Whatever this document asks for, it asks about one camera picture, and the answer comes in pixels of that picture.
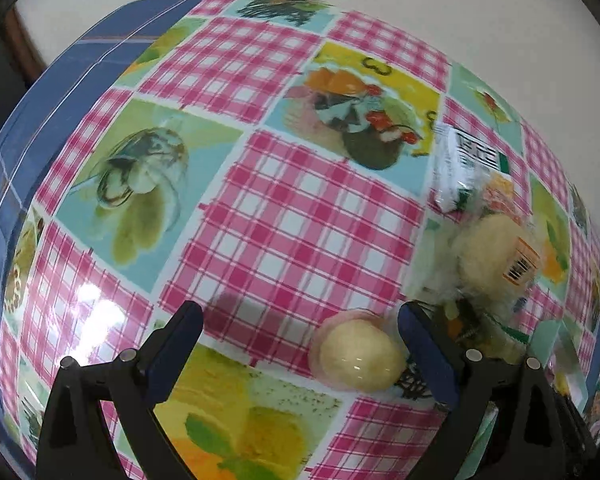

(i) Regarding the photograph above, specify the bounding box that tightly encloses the large steamed cake packet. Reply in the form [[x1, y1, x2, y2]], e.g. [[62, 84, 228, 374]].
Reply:
[[403, 212, 541, 323]]

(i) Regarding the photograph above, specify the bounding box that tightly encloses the small round cake packet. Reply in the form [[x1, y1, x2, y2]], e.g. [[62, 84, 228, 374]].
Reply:
[[308, 309, 407, 393]]

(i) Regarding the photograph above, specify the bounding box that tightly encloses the mint green white tray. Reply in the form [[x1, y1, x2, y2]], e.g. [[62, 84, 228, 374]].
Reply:
[[455, 321, 593, 479]]

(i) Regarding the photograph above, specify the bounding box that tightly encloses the pink plaid fruit tablecloth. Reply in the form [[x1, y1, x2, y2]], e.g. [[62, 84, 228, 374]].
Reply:
[[0, 0, 600, 466]]

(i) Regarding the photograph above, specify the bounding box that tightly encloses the brown wooden trim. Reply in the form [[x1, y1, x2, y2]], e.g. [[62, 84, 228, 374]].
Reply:
[[1, 6, 47, 87]]

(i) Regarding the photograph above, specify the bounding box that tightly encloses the blue checked under cloth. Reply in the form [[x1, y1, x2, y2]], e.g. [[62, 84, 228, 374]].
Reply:
[[0, 0, 201, 479]]

